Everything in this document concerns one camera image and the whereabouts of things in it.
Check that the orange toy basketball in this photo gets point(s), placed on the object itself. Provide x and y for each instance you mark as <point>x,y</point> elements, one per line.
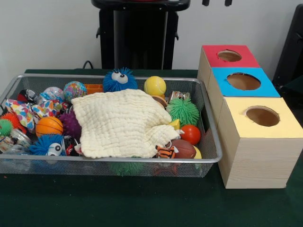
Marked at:
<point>49,126</point>

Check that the large blue fuzzy eyed ball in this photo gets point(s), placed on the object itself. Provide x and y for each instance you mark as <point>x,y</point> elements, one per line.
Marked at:
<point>118,82</point>

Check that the green spiky puffer ball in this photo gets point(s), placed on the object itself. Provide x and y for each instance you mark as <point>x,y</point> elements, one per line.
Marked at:
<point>183,111</point>

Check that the dark green table cloth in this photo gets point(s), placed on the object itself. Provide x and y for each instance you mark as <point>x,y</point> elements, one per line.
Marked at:
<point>142,203</point>

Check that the wooden box with three holes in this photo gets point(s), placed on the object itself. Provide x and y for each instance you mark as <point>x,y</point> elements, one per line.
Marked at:
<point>260,160</point>

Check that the small blue fuzzy eyed ball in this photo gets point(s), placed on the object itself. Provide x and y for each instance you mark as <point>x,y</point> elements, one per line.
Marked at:
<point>43,146</point>

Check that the tiger plush toy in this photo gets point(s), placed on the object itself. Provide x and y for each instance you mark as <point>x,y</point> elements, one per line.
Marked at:
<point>165,152</point>

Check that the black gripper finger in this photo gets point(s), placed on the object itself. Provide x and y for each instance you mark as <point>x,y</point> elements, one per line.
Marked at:
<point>227,2</point>
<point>205,2</point>

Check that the black panel stand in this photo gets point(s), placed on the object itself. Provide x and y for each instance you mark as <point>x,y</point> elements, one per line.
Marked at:
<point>291,47</point>

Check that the cream waffle cloth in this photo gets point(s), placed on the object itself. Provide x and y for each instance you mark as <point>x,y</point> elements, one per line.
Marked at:
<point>118,123</point>

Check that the brown toy football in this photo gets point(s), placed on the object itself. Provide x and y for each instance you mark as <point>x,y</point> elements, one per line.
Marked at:
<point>183,147</point>

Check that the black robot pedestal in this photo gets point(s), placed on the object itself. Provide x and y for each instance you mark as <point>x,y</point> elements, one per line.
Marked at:
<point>139,35</point>

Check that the globe print ball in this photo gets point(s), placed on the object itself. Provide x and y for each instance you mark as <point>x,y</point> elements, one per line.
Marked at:
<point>74,91</point>

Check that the red ball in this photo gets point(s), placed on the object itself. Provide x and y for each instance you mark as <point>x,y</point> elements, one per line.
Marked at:
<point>190,134</point>

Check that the yellow tennis ball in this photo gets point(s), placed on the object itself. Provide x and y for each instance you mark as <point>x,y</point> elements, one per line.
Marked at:
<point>155,85</point>

